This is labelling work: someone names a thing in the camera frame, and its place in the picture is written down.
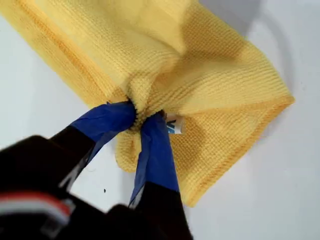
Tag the yellow square microfiber towel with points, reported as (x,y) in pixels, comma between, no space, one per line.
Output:
(150,50)

